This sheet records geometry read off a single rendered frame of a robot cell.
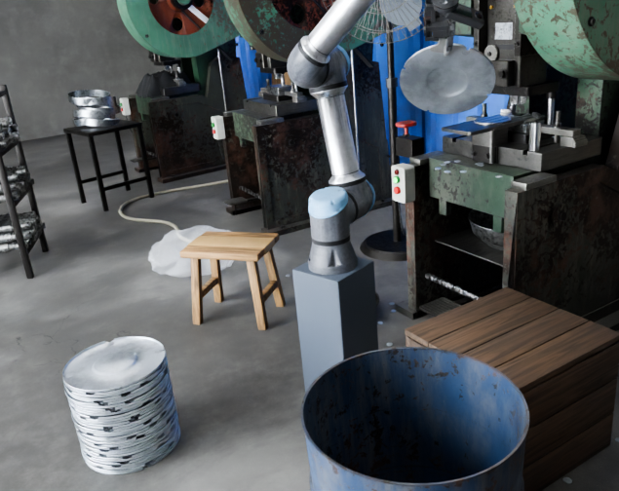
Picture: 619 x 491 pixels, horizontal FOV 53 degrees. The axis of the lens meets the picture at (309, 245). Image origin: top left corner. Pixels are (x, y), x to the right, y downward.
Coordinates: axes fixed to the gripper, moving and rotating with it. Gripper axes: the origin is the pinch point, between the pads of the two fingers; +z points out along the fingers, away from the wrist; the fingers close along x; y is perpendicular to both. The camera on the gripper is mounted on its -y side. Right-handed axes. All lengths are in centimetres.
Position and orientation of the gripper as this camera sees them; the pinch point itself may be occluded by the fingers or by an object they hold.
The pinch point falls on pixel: (447, 50)
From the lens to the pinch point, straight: 194.2
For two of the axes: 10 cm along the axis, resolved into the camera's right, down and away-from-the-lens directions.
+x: -0.1, 9.2, -4.0
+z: 1.3, 4.0, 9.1
